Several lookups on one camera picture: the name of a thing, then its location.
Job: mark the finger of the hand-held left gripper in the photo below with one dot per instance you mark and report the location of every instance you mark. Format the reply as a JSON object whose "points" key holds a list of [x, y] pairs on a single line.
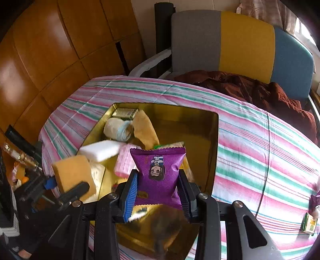
{"points": [[50, 183], [75, 191]]}

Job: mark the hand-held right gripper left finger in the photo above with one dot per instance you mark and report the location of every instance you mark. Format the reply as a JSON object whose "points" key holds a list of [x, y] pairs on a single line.
{"points": [[131, 197]]}

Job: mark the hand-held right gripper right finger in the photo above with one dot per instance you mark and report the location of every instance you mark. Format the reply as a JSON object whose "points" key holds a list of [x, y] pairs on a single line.
{"points": [[185, 197]]}

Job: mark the yellow sponge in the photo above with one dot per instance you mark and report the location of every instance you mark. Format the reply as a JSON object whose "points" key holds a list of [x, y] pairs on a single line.
{"points": [[72, 172]]}

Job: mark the purple snack packet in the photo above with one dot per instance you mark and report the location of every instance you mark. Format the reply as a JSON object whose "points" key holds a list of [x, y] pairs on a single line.
{"points": [[314, 200], [160, 185]]}

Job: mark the white sponge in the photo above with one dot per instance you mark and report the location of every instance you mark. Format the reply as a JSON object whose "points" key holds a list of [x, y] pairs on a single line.
{"points": [[100, 150]]}

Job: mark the gold tin box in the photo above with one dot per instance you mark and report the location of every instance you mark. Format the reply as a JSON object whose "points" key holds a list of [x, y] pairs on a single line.
{"points": [[195, 150]]}

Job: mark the white sock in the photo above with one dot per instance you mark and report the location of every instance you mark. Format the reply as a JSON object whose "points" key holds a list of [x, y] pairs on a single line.
{"points": [[115, 128]]}

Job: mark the white carton box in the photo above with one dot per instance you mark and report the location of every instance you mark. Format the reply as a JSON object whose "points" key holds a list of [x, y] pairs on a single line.
{"points": [[98, 173]]}

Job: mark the pink hair roller pack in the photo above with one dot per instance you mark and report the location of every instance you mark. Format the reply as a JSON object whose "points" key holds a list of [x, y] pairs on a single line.
{"points": [[122, 161]]}

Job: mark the yellow knitted sock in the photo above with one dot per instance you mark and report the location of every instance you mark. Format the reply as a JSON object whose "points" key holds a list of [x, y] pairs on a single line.
{"points": [[145, 130]]}

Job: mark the striped tablecloth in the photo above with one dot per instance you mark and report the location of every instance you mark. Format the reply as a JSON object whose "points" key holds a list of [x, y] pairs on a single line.
{"points": [[250, 150]]}

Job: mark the green white small box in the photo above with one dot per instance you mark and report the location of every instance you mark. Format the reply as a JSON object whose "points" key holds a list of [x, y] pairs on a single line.
{"points": [[125, 113]]}

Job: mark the green yellow packet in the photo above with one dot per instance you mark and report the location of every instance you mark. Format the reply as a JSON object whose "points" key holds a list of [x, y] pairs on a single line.
{"points": [[310, 223]]}

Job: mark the maroon garment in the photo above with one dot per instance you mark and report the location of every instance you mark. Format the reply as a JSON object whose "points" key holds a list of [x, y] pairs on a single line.
{"points": [[250, 87]]}

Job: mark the wooden cabinet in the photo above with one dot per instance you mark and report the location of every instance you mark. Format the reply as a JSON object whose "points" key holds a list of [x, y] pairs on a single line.
{"points": [[50, 50]]}

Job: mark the white chair armrest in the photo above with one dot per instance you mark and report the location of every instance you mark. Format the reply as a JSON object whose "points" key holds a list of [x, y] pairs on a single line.
{"points": [[150, 63]]}

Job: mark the grey yellow blue chair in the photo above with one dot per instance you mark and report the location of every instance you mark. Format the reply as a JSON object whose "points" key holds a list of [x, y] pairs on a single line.
{"points": [[245, 42]]}

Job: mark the light curtain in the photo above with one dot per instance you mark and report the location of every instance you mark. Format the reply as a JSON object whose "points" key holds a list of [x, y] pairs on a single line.
{"points": [[270, 12]]}

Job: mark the metal chair frame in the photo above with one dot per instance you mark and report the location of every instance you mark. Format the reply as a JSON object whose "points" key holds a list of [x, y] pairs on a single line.
{"points": [[314, 107]]}

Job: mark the black post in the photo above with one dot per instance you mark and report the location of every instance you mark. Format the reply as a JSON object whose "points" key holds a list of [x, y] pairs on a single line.
{"points": [[162, 37]]}

